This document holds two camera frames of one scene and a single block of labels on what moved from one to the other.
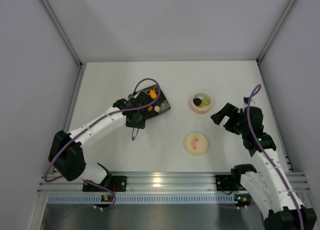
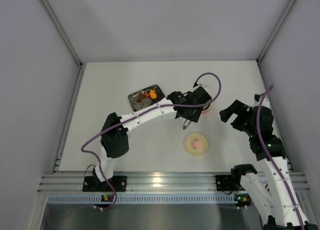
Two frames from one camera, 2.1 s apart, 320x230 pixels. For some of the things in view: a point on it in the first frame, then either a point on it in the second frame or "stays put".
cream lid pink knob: x=196 y=144 stays put
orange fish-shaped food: x=153 y=93 stays put
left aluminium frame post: x=46 y=6 stays put
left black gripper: x=135 y=125 → x=188 y=117
